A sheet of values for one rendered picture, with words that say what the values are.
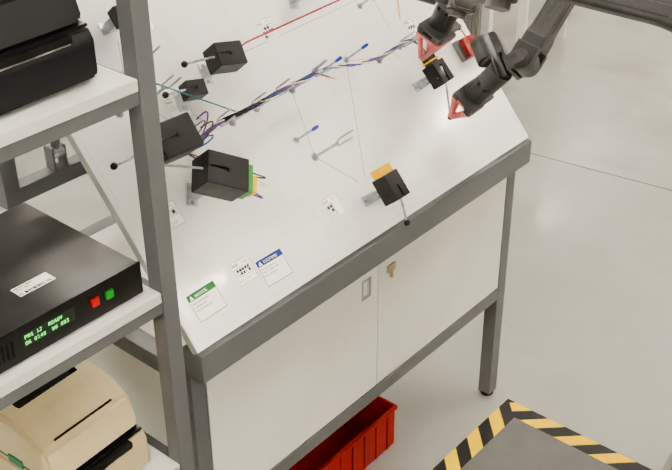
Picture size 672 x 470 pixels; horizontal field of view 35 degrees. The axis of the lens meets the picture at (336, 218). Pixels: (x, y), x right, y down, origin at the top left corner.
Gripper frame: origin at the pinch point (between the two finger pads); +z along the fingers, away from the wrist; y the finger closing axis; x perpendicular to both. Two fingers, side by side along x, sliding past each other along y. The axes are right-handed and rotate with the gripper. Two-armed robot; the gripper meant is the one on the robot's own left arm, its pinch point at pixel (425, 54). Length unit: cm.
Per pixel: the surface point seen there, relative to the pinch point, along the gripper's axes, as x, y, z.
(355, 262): 23, 47, 20
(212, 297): 12, 83, 15
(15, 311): 1, 124, -3
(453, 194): 25.6, 10.4, 19.8
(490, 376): 56, -19, 92
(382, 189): 17.8, 36.5, 8.4
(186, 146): -6, 79, -9
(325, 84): -9.0, 26.6, 4.0
